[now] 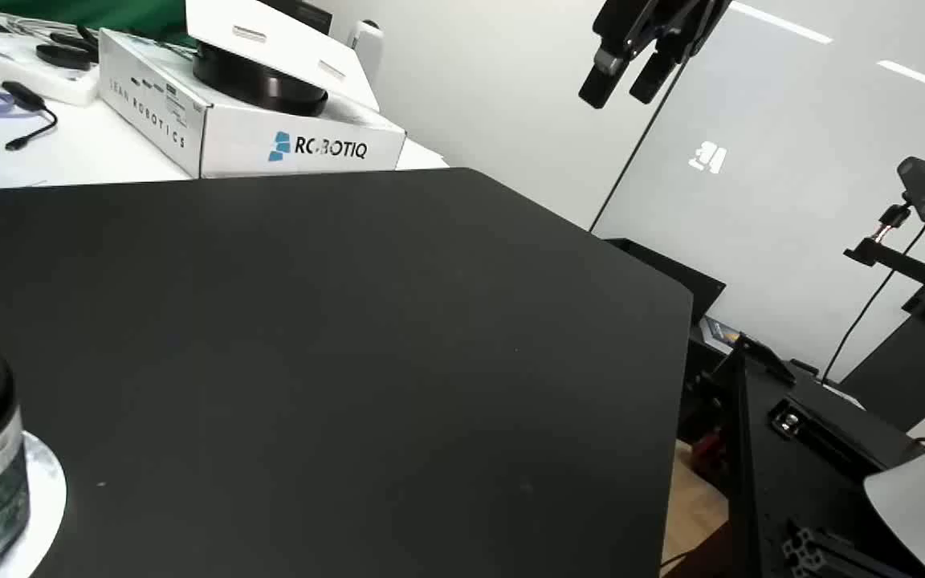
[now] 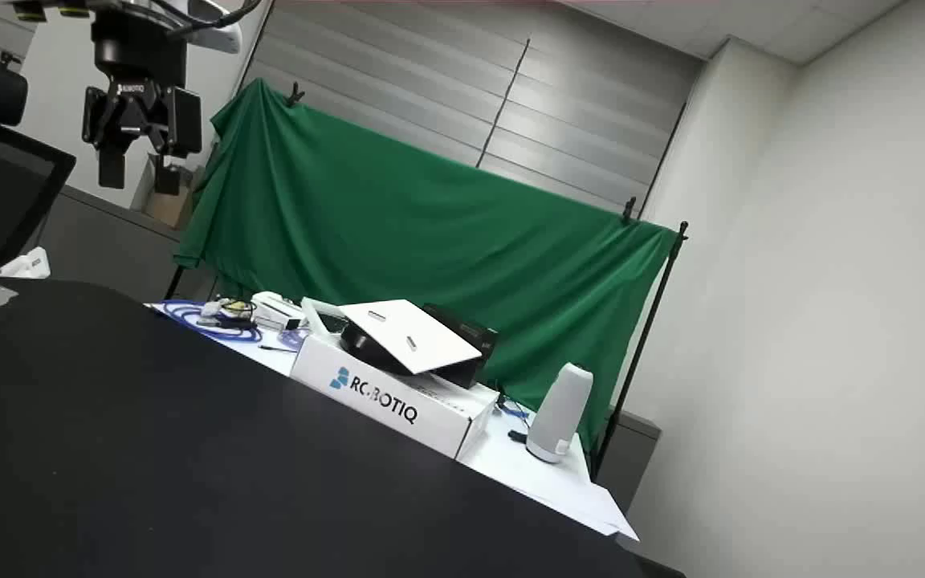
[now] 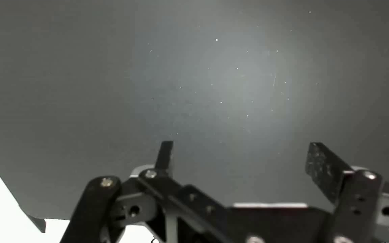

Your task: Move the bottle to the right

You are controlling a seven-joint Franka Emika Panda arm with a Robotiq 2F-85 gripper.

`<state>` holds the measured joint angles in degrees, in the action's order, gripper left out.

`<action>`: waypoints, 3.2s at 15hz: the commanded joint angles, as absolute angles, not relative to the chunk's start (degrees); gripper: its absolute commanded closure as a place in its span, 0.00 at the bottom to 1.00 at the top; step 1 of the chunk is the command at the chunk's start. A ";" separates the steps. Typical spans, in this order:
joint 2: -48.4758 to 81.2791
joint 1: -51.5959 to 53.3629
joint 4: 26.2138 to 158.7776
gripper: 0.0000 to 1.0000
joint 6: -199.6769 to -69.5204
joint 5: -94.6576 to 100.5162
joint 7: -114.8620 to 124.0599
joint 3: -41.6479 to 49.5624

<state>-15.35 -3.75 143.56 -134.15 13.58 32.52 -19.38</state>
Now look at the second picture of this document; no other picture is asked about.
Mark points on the white paper sheet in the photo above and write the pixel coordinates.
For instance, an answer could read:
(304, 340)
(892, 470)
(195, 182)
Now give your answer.
(410, 334)

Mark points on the grey window blinds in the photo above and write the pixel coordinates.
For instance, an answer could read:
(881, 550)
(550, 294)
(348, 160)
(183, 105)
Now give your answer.
(521, 87)

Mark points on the green backdrop cloth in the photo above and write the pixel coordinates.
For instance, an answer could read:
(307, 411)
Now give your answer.
(307, 203)

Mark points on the black backdrop stand pole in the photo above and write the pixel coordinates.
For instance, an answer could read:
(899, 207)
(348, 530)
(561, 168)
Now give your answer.
(644, 333)

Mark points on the white table cover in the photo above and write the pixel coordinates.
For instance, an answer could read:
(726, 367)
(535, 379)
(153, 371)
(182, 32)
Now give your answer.
(270, 334)

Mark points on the white Robotiq cardboard box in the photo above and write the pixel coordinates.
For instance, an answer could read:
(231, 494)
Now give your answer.
(426, 409)

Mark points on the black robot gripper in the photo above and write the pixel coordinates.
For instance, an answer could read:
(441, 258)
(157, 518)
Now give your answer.
(145, 98)

